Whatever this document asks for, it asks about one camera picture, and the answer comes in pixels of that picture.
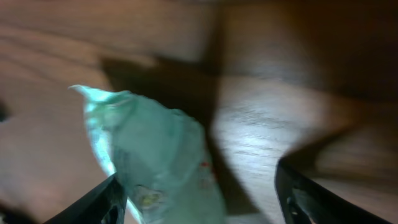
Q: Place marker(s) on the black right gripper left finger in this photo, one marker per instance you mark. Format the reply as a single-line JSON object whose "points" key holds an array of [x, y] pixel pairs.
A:
{"points": [[104, 204]]}

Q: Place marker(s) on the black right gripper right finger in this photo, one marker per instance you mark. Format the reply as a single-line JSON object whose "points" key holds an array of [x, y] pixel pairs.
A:
{"points": [[304, 201]]}

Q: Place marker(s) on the light teal snack packet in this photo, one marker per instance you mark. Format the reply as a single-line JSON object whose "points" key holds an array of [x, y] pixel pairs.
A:
{"points": [[158, 155]]}

